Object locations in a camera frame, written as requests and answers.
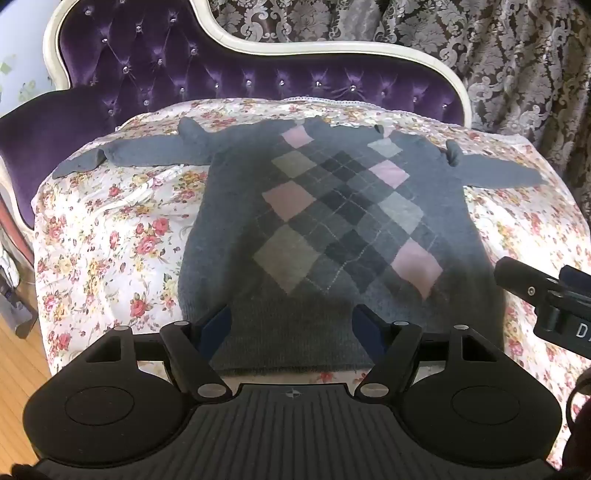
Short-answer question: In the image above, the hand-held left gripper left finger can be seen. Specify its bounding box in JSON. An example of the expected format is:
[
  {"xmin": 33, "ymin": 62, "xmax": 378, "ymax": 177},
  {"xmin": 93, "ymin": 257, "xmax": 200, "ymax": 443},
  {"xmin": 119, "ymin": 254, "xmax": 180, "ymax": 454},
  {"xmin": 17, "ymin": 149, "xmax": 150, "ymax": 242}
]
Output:
[{"xmin": 87, "ymin": 306, "xmax": 234, "ymax": 402}]

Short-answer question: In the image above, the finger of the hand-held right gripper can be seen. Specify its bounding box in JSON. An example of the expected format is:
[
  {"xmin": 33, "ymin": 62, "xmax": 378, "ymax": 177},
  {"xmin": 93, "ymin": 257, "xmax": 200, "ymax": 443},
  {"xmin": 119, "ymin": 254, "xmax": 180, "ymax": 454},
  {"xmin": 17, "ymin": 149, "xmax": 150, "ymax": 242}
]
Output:
[{"xmin": 493, "ymin": 256, "xmax": 561, "ymax": 306}]

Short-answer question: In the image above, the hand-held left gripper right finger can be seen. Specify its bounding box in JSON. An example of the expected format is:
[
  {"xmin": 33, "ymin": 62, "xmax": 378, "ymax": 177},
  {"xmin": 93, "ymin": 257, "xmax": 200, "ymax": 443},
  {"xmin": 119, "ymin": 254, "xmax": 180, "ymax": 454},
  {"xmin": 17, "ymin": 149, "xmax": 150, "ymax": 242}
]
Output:
[{"xmin": 353, "ymin": 304, "xmax": 502, "ymax": 402}]

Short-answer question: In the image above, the grey argyle sweater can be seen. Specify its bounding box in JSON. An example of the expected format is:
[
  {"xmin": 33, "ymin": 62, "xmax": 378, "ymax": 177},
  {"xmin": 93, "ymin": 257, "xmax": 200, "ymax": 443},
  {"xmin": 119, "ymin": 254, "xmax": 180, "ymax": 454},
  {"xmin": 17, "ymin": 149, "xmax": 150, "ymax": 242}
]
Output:
[{"xmin": 52, "ymin": 116, "xmax": 550, "ymax": 376}]

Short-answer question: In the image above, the floral blanket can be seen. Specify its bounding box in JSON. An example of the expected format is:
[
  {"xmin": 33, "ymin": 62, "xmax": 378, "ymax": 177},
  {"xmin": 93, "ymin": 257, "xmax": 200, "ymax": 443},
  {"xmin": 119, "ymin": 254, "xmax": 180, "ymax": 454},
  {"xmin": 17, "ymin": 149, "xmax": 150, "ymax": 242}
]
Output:
[{"xmin": 32, "ymin": 96, "xmax": 591, "ymax": 400}]

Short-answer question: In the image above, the brown damask curtain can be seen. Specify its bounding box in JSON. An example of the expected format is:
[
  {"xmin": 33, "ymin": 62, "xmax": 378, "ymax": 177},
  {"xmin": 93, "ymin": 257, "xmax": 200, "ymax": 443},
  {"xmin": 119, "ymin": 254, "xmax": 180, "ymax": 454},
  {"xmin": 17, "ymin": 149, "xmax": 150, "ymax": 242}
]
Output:
[{"xmin": 205, "ymin": 0, "xmax": 591, "ymax": 278}]

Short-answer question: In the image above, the purple tufted sofa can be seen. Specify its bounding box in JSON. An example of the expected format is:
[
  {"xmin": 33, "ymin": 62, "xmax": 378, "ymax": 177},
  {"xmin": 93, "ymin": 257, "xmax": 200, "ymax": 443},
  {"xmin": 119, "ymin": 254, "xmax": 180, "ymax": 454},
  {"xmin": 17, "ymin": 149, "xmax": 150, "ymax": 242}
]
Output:
[{"xmin": 0, "ymin": 0, "xmax": 474, "ymax": 232}]

